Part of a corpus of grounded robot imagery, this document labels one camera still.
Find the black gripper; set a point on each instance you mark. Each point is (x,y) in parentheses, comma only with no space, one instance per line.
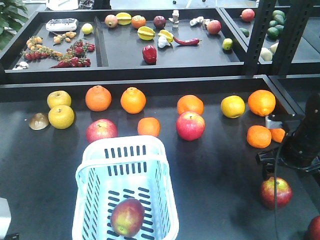
(269,160)

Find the red apple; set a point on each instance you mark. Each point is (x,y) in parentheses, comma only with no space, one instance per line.
(101,129)
(275,191)
(190,126)
(127,217)
(313,230)

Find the light blue plastic basket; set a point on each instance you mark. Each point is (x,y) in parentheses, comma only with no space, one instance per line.
(114,169)

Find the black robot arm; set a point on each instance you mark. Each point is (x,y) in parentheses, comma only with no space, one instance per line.
(300,147)

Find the red apple behind basket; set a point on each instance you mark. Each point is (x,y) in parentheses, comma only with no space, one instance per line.
(101,129)

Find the small orange left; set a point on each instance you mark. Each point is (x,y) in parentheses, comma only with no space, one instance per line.
(259,136)

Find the small orange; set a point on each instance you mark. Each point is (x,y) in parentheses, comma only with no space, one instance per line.
(149,126)
(277,134)
(259,136)

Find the small orange right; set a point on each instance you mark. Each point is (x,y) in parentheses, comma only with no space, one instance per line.
(277,134)

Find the yellow round citrus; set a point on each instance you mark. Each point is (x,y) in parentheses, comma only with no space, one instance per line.
(232,106)

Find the orange behind apple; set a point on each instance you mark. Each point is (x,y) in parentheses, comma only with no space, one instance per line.
(190,103)

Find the small orange centre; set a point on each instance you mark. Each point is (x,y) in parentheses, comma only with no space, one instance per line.
(149,126)

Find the red chili pepper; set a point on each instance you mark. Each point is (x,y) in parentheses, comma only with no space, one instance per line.
(189,42)

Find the large orange with nub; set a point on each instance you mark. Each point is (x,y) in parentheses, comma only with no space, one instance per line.
(133,100)

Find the white garlic bulb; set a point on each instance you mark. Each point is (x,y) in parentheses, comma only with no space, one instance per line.
(163,42)

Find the red bell pepper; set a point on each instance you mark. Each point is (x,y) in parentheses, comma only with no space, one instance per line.
(149,54)

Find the large dimpled orange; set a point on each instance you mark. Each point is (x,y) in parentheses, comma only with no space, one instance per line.
(98,98)

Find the yellow pear front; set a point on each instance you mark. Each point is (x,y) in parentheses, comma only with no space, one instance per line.
(61,116)

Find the yellow pear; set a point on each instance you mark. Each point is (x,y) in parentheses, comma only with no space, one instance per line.
(61,116)
(59,97)

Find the yellow pear rear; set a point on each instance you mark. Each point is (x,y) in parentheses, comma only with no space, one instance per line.
(59,97)

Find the white electronic scale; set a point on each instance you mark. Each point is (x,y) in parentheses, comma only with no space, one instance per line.
(62,25)

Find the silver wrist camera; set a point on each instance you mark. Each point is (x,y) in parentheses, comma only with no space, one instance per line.
(284,121)

